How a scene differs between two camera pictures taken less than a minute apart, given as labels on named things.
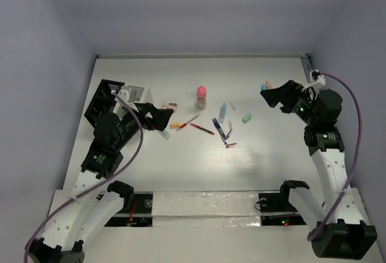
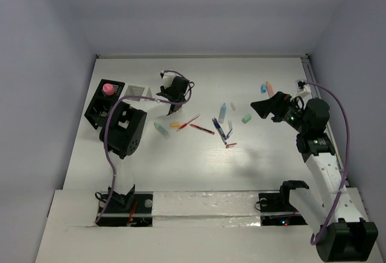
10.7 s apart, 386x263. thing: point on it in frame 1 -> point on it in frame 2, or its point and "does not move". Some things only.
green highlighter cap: [246, 119] does not move
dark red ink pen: [202, 129] does not move
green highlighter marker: [166, 134] does not move
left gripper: [160, 116] -> [164, 89]
